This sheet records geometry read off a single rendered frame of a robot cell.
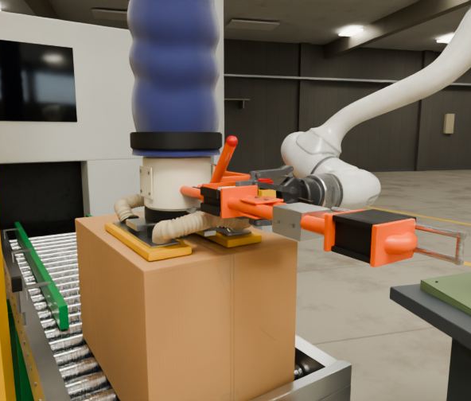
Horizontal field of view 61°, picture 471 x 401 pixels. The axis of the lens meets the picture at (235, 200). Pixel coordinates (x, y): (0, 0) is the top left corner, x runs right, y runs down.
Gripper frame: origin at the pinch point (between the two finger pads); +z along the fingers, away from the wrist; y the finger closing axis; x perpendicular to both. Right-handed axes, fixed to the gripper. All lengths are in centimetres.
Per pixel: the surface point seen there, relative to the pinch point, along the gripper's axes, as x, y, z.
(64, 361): 56, 56, 24
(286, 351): 5.7, 41.2, -20.2
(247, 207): -9.3, -0.4, 3.5
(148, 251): 11.2, 11.1, 14.1
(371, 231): -36.7, -1.8, 5.2
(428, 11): 437, -268, -748
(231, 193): -2.4, -1.8, 2.6
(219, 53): 281, -92, -166
